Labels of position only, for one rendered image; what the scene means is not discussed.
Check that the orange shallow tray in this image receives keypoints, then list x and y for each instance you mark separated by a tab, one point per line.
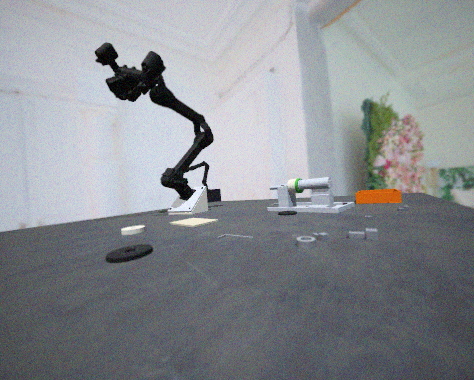
378	196

